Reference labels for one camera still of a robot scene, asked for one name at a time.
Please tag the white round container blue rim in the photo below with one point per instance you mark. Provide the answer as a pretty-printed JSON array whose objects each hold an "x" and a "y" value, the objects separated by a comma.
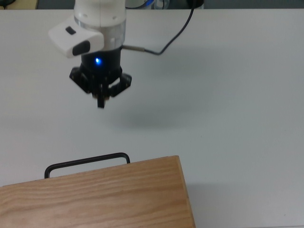
[{"x": 148, "y": 3}]

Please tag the wooden cabinet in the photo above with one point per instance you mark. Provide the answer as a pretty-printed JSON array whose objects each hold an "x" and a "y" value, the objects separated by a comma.
[{"x": 95, "y": 197}]

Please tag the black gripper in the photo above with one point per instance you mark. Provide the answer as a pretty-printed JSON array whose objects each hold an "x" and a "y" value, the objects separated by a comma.
[{"x": 104, "y": 64}]

